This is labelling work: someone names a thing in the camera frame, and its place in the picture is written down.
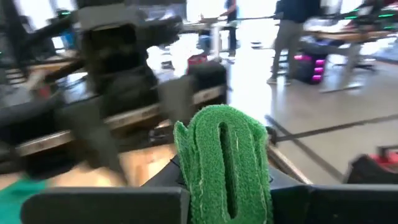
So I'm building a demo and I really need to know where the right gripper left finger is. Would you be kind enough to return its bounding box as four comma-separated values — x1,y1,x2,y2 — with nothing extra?
20,155,190,224

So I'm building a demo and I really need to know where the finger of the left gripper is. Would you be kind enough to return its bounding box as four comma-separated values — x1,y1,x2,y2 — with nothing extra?
54,96,124,184
157,74,197,125

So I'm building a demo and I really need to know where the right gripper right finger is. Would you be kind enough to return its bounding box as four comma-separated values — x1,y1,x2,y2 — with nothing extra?
269,166,398,224

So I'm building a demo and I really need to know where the light green elastic bandage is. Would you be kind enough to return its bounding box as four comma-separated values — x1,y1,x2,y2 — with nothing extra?
173,105,274,224

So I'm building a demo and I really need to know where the dark green bandage piece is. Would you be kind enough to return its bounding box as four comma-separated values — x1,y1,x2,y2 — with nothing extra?
0,175,47,224

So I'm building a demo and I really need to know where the red and black box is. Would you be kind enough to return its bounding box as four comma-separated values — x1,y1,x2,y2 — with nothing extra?
344,146,398,185

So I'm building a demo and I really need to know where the person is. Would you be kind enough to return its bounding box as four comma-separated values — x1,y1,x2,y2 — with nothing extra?
220,0,241,58
266,0,323,86

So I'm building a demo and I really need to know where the black computer with red lights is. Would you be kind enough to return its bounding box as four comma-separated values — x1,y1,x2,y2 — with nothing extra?
292,52,327,85

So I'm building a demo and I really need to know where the background desk with equipment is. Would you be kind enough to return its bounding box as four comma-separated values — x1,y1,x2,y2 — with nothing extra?
303,9,398,94

